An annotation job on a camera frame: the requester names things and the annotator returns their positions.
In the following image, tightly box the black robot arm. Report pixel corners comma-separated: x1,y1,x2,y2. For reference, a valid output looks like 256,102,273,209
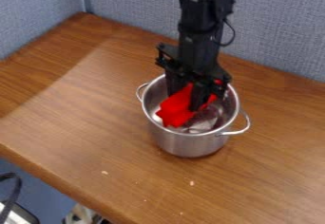
157,0,236,111

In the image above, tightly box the black cable loop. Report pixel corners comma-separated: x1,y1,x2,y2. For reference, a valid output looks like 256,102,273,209
0,172,23,224

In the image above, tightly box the black and grey corner object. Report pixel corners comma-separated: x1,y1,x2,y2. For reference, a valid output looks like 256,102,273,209
0,203,41,224

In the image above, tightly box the stainless steel pot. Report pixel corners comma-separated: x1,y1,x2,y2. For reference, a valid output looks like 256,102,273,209
137,75,252,158

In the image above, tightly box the white object below table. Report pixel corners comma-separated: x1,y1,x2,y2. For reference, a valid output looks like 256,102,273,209
62,204,113,224

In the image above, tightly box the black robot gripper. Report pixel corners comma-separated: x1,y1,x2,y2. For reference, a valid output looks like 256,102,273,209
157,26,232,111

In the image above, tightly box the red rectangular block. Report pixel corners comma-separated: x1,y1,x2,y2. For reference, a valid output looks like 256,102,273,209
157,83,218,128

